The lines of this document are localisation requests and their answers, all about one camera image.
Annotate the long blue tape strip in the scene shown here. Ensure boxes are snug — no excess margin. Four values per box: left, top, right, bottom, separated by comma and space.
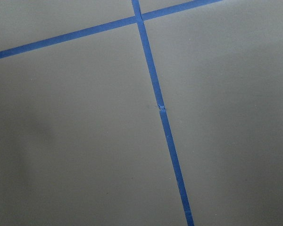
131, 0, 194, 226

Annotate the crossing blue tape strip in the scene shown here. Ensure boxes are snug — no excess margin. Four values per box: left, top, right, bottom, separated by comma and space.
0, 0, 216, 59

